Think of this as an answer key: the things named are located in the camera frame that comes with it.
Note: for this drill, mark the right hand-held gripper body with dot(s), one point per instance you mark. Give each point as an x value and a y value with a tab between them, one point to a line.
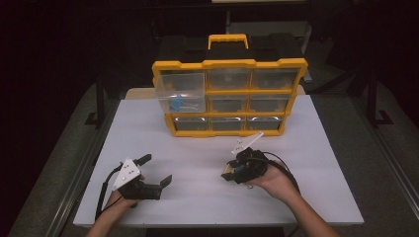
253	164

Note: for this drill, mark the yellow black organizer case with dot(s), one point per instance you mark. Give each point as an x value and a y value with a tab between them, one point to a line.
227	63

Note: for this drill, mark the grid of clear bins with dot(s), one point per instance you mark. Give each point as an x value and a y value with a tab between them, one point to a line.
229	79

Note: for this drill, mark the single clear plastic drawer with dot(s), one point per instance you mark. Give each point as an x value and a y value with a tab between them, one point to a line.
181	85

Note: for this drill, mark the person's right hand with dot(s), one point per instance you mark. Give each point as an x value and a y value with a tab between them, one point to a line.
276	182

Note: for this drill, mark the metal frame rail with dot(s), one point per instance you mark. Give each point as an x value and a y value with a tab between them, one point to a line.
80	177
395	166

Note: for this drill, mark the yellow binder clip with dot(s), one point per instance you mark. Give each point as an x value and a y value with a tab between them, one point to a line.
228	170

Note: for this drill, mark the person's left hand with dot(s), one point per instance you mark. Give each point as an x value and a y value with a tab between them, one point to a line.
117	202

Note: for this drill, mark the black metal stand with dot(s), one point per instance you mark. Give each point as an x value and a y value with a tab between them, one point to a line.
372	98
100	98

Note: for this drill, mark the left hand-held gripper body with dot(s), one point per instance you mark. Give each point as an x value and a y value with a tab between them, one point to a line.
126	174

